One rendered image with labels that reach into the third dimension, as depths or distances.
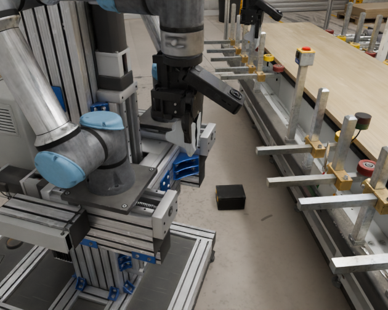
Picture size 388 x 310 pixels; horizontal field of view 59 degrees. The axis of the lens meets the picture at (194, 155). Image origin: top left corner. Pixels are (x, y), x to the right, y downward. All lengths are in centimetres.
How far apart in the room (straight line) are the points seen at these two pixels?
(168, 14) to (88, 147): 45
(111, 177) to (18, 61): 39
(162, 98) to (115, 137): 37
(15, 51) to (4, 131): 58
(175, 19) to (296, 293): 180
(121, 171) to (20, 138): 47
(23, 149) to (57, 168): 53
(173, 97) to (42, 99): 36
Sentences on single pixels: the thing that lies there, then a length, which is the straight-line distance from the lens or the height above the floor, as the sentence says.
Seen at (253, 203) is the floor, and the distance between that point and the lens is 262.
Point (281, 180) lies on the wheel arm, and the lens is 142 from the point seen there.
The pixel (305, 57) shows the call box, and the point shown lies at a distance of 180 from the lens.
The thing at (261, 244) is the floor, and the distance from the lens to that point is 234.
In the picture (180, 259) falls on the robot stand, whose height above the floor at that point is 21.
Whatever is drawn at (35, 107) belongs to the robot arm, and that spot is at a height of 136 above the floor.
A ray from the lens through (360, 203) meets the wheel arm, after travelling 127.
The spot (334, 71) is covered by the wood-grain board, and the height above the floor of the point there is 90.
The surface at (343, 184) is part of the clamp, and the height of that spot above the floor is 85.
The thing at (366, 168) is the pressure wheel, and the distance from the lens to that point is 153.
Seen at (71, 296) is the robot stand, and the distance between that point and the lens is 188.
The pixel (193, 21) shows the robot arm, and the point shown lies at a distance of 58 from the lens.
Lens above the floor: 169
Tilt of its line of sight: 33 degrees down
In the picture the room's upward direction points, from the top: straight up
